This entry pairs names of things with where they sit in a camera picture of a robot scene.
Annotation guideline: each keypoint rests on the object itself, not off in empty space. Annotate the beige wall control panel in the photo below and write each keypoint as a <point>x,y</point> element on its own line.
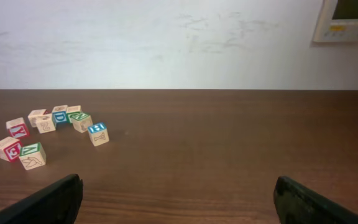
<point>337,22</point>

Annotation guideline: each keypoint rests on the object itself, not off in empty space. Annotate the blue D wooden block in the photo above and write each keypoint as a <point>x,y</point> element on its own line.
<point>59,114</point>

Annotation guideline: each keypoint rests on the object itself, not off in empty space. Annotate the blue H wooden block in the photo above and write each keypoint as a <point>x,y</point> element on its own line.
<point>98,134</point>

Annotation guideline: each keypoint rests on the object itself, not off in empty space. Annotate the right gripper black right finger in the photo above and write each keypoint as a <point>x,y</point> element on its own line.
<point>297,204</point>

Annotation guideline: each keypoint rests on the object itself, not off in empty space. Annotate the red Y wooden block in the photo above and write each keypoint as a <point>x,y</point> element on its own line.
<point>17,128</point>

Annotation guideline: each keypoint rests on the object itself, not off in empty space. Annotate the red-sided wooden block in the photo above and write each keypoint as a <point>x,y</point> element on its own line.
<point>34,114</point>

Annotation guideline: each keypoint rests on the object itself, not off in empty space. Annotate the green-sided rear wooden block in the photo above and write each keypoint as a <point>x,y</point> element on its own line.
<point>71,111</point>

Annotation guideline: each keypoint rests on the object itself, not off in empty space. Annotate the red E wooden block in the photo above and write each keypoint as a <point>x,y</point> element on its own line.
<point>10,149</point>

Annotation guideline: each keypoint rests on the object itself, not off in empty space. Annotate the plain snake wooden block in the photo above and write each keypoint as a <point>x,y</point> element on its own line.
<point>45,123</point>

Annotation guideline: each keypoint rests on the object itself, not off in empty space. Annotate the green V wooden block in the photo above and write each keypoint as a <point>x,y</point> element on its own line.
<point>32,156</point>

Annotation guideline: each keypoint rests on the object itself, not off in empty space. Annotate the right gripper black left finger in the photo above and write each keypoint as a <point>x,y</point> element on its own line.
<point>57,203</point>

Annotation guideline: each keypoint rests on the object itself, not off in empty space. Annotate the green N wooden block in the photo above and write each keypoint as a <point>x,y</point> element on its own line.
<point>81,122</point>

